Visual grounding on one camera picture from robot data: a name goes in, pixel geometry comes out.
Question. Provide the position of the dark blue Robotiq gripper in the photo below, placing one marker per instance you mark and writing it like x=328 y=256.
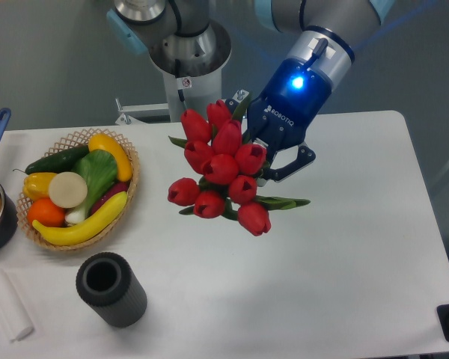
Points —
x=283 y=111

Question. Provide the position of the red tulip bouquet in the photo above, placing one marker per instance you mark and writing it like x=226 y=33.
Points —
x=230 y=170

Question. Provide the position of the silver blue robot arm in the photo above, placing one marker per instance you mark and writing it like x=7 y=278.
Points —
x=190 y=50

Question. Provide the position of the dark grey ribbed vase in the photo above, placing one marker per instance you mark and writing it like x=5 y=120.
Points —
x=108 y=285

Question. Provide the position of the purple eggplant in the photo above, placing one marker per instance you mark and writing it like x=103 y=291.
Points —
x=116 y=188

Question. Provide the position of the yellow squash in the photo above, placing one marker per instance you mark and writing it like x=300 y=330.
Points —
x=102 y=141

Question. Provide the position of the green bok choy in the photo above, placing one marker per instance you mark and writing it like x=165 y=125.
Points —
x=99 y=170

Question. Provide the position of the green cucumber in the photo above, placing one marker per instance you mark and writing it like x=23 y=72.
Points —
x=57 y=162

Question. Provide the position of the beige round onion slice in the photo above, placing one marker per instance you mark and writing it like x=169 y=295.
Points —
x=67 y=190

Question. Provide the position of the yellow banana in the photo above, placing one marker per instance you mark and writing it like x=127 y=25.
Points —
x=87 y=229

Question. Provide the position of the yellow bell pepper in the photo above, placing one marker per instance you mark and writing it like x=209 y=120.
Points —
x=36 y=185

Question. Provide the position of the orange fruit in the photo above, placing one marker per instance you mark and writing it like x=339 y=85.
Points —
x=47 y=213

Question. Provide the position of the white rolled cloth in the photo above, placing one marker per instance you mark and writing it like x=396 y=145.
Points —
x=14 y=318

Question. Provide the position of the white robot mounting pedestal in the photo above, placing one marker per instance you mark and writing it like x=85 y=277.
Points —
x=181 y=93

